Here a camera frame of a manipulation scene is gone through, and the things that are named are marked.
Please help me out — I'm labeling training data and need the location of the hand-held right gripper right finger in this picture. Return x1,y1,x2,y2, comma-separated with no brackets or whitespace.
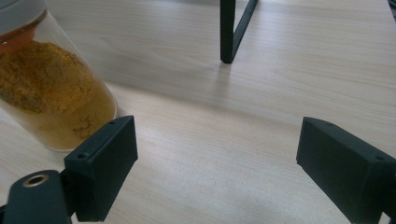
295,116,396,224

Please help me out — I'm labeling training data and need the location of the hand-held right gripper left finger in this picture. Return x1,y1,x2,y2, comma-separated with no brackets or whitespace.
60,115,139,223

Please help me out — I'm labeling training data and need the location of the white-lidded jar of orange powder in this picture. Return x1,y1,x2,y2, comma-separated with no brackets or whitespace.
0,0,119,153

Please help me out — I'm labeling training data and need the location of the black metal shelf rack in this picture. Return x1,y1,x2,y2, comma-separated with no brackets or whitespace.
219,0,260,64

